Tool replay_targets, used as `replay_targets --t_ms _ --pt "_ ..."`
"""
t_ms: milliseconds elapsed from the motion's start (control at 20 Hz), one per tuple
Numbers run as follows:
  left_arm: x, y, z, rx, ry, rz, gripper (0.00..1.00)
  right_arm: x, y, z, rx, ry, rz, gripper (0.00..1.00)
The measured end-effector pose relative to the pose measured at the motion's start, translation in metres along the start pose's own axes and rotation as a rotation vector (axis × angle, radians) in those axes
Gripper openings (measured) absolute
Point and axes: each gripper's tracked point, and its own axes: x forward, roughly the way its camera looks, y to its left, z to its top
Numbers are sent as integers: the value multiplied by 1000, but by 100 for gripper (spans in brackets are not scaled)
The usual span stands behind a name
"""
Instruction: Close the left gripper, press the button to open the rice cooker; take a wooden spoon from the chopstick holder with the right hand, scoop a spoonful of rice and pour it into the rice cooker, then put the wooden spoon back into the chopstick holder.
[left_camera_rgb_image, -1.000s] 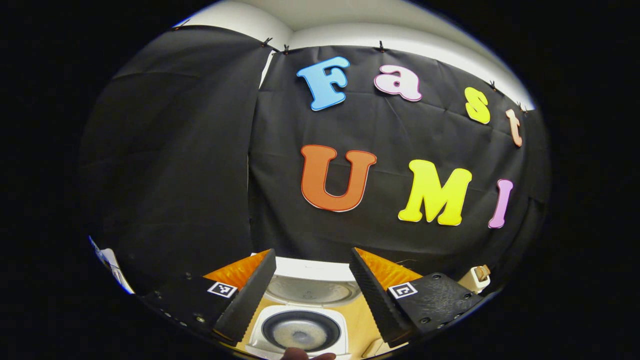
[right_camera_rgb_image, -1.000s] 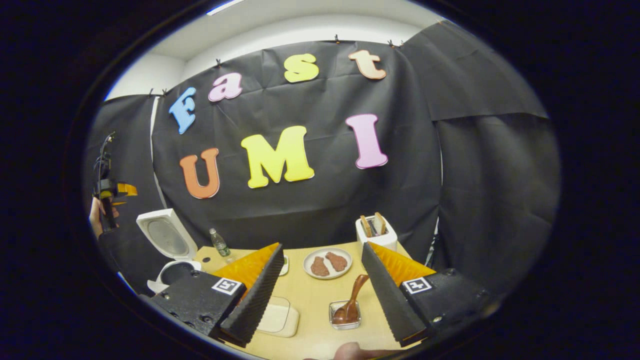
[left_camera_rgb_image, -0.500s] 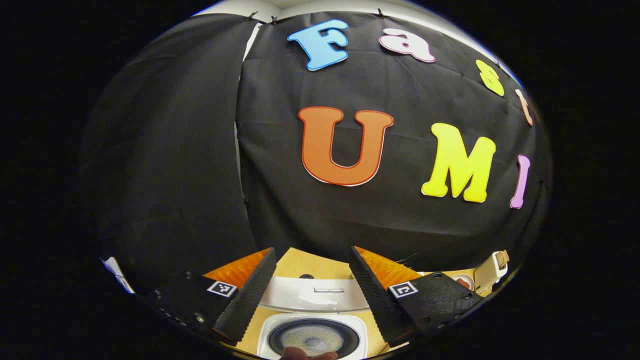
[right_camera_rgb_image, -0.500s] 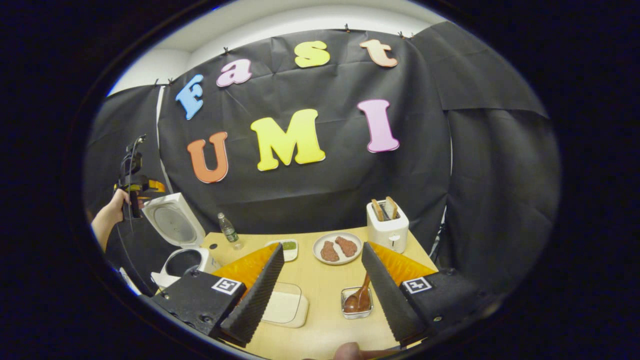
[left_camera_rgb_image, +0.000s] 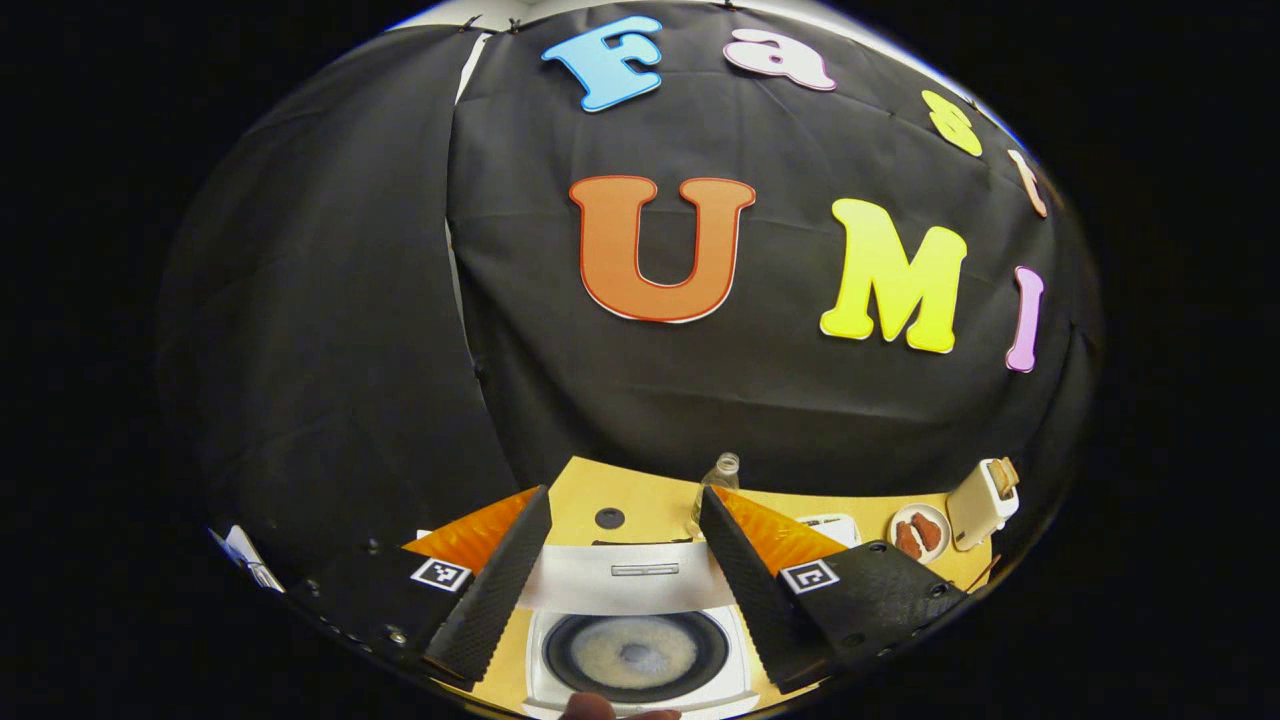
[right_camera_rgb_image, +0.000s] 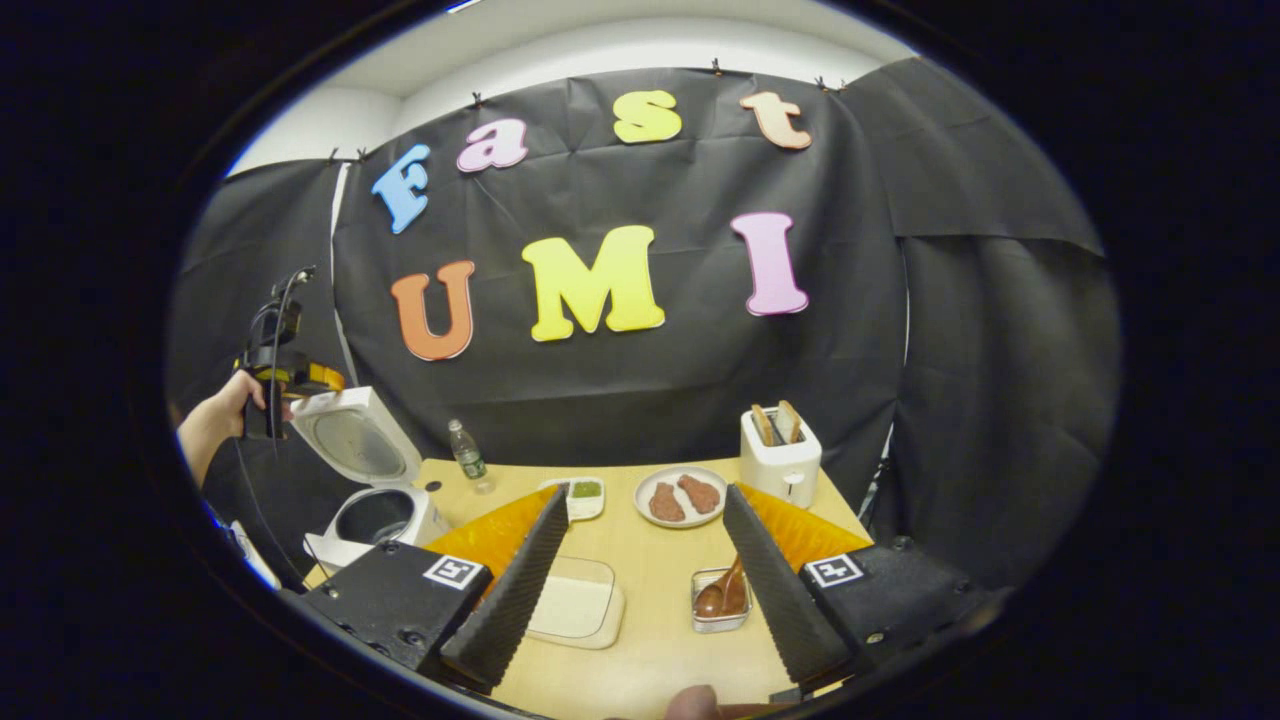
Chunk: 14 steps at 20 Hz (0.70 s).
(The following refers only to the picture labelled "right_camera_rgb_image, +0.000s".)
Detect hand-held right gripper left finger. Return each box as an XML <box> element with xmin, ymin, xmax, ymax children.
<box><xmin>285</xmin><ymin>487</ymin><xmax>571</xmax><ymax>696</ymax></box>

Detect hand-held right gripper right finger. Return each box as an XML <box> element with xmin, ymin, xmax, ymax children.
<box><xmin>722</xmin><ymin>483</ymin><xmax>1011</xmax><ymax>696</ymax></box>

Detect white rice cooker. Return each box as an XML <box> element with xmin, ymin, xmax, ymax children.
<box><xmin>290</xmin><ymin>387</ymin><xmax>453</xmax><ymax>578</ymax></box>

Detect clear container of rice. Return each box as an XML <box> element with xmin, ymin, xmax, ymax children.
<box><xmin>525</xmin><ymin>556</ymin><xmax>626</xmax><ymax>650</ymax></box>

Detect small clear chopstick holder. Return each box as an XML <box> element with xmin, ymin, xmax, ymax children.
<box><xmin>690</xmin><ymin>567</ymin><xmax>753</xmax><ymax>635</ymax></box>

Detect white divided dish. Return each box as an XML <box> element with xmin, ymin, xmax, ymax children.
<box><xmin>540</xmin><ymin>477</ymin><xmax>607</xmax><ymax>523</ymax></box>

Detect white toaster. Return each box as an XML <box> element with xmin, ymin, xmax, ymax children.
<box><xmin>740</xmin><ymin>405</ymin><xmax>823</xmax><ymax>509</ymax></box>

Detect clear water bottle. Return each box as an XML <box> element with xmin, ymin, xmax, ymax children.
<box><xmin>447</xmin><ymin>418</ymin><xmax>496</xmax><ymax>496</ymax></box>

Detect white round plate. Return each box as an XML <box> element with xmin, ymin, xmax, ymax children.
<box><xmin>633</xmin><ymin>466</ymin><xmax>728</xmax><ymax>529</ymax></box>

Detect white desk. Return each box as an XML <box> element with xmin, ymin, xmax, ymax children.
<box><xmin>225</xmin><ymin>518</ymin><xmax>283</xmax><ymax>593</ymax></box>

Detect black backdrop cloth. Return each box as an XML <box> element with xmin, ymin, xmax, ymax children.
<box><xmin>165</xmin><ymin>57</ymin><xmax>1121</xmax><ymax>591</ymax></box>

